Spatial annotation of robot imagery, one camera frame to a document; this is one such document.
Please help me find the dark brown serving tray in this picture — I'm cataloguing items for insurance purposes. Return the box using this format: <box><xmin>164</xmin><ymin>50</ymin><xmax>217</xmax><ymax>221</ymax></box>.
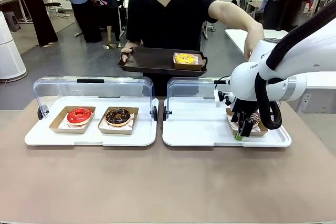
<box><xmin>117</xmin><ymin>47</ymin><xmax>208</xmax><ymax>78</ymax></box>

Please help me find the bystander in black trousers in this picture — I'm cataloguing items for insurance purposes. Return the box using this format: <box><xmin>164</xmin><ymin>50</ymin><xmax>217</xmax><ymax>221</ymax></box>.
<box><xmin>12</xmin><ymin>0</ymin><xmax>59</xmax><ymax>48</ymax></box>

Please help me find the grey stool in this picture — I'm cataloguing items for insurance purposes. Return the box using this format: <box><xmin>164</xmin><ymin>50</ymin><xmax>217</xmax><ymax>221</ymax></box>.
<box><xmin>3</xmin><ymin>10</ymin><xmax>21</xmax><ymax>33</ymax></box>

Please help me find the red glazed donut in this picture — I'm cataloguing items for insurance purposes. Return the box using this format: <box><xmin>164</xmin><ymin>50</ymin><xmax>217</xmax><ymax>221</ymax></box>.
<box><xmin>67</xmin><ymin>107</ymin><xmax>93</xmax><ymax>126</ymax></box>

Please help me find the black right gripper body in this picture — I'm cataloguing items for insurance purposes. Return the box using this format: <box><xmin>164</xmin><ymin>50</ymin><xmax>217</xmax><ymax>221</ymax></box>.
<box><xmin>230</xmin><ymin>99</ymin><xmax>259</xmax><ymax>123</ymax></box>

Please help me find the black folding chair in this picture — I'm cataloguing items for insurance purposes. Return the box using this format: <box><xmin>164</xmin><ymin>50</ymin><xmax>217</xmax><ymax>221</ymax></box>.
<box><xmin>42</xmin><ymin>0</ymin><xmax>68</xmax><ymax>19</ymax></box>

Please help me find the person right hand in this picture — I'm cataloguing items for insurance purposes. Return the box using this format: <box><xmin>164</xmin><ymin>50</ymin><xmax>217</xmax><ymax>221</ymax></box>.
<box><xmin>120</xmin><ymin>47</ymin><xmax>135</xmax><ymax>63</ymax></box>

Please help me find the person right forearm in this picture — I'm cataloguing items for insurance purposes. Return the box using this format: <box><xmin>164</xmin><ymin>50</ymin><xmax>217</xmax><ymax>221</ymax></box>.
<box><xmin>123</xmin><ymin>40</ymin><xmax>143</xmax><ymax>51</ymax></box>

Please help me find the person left forearm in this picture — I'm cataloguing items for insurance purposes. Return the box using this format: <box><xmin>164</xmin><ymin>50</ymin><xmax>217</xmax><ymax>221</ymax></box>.
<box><xmin>243</xmin><ymin>22</ymin><xmax>265</xmax><ymax>48</ymax></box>

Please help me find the clear display case lid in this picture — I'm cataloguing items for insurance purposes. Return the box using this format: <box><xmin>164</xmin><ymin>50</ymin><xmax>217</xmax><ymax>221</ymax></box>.
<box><xmin>33</xmin><ymin>76</ymin><xmax>159</xmax><ymax>119</ymax></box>
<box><xmin>166</xmin><ymin>77</ymin><xmax>233</xmax><ymax>121</ymax></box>

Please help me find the white printed paper liner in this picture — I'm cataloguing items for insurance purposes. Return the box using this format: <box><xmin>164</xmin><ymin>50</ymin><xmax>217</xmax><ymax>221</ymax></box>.
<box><xmin>101</xmin><ymin>113</ymin><xmax>135</xmax><ymax>130</ymax></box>
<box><xmin>57</xmin><ymin>118</ymin><xmax>91</xmax><ymax>131</ymax></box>

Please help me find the person in black shirt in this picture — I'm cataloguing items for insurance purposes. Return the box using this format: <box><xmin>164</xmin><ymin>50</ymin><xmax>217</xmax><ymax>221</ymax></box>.
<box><xmin>125</xmin><ymin>0</ymin><xmax>263</xmax><ymax>98</ymax></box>

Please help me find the brown cardboard donut tray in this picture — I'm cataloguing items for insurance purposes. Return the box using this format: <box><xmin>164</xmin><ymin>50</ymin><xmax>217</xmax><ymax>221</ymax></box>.
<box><xmin>97</xmin><ymin>106</ymin><xmax>140</xmax><ymax>135</ymax></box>
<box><xmin>172</xmin><ymin>52</ymin><xmax>205</xmax><ymax>71</ymax></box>
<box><xmin>226</xmin><ymin>108</ymin><xmax>269</xmax><ymax>137</ymax></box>
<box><xmin>48</xmin><ymin>105</ymin><xmax>96</xmax><ymax>134</ymax></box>

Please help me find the white air purifier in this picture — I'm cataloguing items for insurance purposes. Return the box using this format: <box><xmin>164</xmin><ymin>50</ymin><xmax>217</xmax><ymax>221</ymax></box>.
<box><xmin>0</xmin><ymin>10</ymin><xmax>28</xmax><ymax>81</ymax></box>

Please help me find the white side table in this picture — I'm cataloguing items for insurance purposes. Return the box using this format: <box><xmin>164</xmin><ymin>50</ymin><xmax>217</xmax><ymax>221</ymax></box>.
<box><xmin>225</xmin><ymin>28</ymin><xmax>336</xmax><ymax>113</ymax></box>

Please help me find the white display case base tray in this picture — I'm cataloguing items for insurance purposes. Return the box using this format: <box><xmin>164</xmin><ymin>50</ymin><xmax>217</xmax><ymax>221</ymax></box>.
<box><xmin>25</xmin><ymin>96</ymin><xmax>159</xmax><ymax>147</ymax></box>
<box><xmin>162</xmin><ymin>98</ymin><xmax>292</xmax><ymax>147</ymax></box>

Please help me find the chocolate glazed donut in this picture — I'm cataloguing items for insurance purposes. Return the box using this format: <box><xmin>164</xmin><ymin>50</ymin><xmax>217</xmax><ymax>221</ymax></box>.
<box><xmin>105</xmin><ymin>107</ymin><xmax>131</xmax><ymax>127</ymax></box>

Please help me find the person left hand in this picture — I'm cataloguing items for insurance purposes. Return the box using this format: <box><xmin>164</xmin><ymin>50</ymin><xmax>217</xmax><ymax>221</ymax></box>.
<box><xmin>243</xmin><ymin>40</ymin><xmax>259</xmax><ymax>61</ymax></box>

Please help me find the black arm cable sleeve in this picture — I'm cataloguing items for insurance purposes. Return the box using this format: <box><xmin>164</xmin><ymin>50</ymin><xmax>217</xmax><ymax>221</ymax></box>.
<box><xmin>255</xmin><ymin>3</ymin><xmax>336</xmax><ymax>130</ymax></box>

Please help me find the yellow sprinkle donut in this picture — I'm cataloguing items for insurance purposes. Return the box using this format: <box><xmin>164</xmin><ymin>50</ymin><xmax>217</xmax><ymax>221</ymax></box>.
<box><xmin>175</xmin><ymin>53</ymin><xmax>197</xmax><ymax>65</ymax></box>

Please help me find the chocolate rainbow sprinkle donut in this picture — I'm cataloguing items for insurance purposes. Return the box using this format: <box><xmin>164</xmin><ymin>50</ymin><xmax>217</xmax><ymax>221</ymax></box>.
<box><xmin>249</xmin><ymin>112</ymin><xmax>261</xmax><ymax>127</ymax></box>

